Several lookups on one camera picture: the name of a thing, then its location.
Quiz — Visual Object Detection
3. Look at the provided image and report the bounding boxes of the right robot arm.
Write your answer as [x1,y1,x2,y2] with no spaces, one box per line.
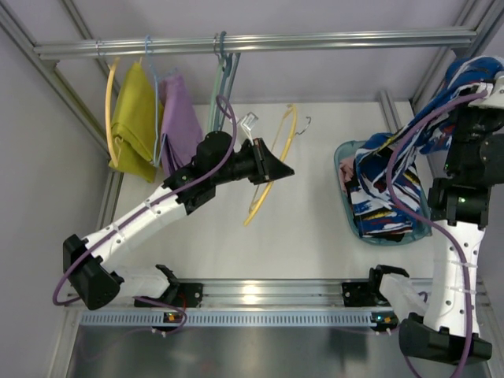
[380,106,503,366]

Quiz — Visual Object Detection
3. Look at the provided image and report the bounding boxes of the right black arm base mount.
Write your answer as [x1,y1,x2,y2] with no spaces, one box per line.
[341,281,377,308]

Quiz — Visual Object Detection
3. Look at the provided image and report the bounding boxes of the blue white patterned trousers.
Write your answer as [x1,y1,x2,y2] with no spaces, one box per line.
[347,55,503,239]

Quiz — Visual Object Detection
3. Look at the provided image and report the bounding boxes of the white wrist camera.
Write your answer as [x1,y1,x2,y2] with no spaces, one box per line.
[238,112,259,140]
[469,71,503,109]

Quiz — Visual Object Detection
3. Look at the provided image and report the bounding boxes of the light blue hanger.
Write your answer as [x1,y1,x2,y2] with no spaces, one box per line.
[144,35,161,168]

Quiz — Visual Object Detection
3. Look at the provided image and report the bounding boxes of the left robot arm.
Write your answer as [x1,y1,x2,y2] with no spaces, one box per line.
[63,132,295,310]

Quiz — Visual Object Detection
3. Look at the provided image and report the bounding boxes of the purple garment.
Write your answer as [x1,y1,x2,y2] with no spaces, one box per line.
[160,72,203,178]

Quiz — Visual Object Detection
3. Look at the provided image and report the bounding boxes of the teal plastic basket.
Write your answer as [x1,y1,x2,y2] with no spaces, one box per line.
[333,140,432,246]

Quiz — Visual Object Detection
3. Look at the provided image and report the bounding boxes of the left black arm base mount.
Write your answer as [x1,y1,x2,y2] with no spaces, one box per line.
[134,282,204,309]

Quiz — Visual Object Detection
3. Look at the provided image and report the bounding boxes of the yellow hanger on left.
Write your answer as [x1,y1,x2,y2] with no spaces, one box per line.
[104,57,123,169]

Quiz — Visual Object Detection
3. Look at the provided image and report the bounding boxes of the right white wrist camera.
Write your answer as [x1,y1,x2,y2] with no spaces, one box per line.
[469,71,503,109]

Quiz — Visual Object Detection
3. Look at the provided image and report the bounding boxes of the pink garment in basket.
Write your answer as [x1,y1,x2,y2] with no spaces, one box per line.
[338,157,357,195]

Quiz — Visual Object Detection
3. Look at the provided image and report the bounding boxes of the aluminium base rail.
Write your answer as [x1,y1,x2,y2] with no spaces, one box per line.
[65,277,489,312]

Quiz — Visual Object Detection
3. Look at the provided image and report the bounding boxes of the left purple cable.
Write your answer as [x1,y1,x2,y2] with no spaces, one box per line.
[51,94,237,328]

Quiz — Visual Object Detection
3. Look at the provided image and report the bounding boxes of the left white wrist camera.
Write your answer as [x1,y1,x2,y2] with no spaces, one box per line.
[238,112,259,140]

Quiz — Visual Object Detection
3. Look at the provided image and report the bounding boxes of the aluminium hanging rail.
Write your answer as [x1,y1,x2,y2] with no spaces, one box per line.
[34,27,477,61]

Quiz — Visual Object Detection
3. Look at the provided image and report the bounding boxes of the right aluminium frame post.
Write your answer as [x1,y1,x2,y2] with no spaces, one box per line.
[377,0,504,150]

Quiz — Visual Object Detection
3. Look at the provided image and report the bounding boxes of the teal blue empty hanger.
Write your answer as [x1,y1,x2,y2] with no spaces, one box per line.
[213,39,241,131]

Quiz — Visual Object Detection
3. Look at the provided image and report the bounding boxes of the left aluminium frame post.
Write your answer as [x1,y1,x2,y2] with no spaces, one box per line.
[0,0,109,145]

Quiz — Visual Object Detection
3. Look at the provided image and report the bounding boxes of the mustard yellow garment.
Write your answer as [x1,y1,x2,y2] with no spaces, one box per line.
[109,61,157,183]

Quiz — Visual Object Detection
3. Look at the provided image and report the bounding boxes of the aluminium frame post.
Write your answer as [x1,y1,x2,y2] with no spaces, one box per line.
[0,0,109,145]
[377,0,504,150]

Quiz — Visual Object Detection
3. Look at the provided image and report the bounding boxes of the green empty hanger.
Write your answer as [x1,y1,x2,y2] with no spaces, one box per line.
[207,31,227,133]

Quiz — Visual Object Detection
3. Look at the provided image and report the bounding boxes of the slotted grey cable duct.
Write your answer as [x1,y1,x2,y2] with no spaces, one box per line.
[80,309,397,328]

